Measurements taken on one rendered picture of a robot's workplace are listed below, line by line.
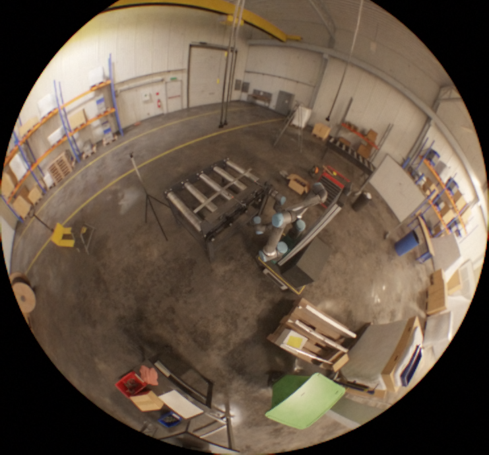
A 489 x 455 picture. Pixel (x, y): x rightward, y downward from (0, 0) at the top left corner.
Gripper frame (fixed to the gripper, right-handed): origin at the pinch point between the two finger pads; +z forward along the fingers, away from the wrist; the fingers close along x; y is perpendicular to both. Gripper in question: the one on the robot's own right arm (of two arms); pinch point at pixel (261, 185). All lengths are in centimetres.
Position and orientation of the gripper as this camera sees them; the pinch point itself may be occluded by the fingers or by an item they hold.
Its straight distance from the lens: 176.5
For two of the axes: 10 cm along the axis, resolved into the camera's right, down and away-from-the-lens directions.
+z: -7.5, -5.8, 3.2
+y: -6.5, 5.4, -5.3
